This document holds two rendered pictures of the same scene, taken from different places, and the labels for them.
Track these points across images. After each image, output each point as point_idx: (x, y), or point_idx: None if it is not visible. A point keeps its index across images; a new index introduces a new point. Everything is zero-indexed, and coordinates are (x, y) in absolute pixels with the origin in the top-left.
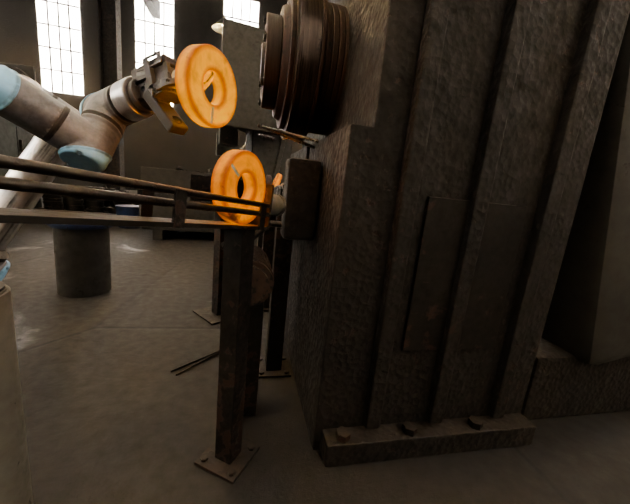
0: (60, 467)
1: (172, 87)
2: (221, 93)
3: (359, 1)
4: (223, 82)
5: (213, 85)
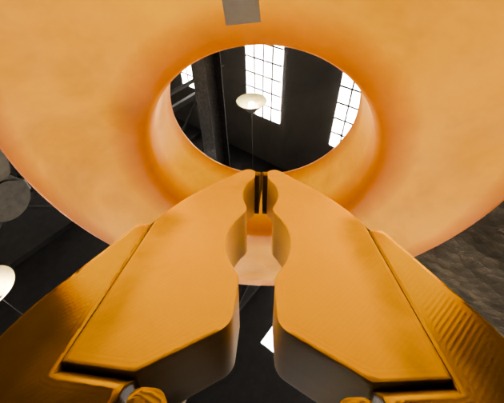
0: None
1: (78, 360)
2: (360, 115)
3: None
4: (332, 149)
5: (350, 192)
